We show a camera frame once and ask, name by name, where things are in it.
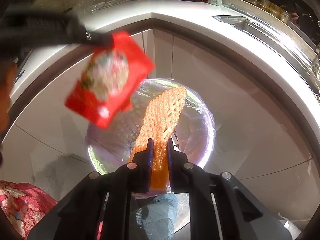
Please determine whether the glass jar on sill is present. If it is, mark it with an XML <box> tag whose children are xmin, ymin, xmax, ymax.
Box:
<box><xmin>280</xmin><ymin>8</ymin><xmax>291</xmax><ymax>24</ymax></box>

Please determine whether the red snack packet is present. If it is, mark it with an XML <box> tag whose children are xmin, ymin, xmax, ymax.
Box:
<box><xmin>65</xmin><ymin>31</ymin><xmax>155</xmax><ymax>128</ymax></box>

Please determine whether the purple-lined trash bin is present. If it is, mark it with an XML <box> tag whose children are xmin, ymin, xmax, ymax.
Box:
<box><xmin>84</xmin><ymin>77</ymin><xmax>216</xmax><ymax>198</ymax></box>

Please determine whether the stainless steel sink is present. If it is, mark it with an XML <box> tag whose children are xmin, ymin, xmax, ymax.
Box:
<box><xmin>213</xmin><ymin>15</ymin><xmax>319</xmax><ymax>94</ymax></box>

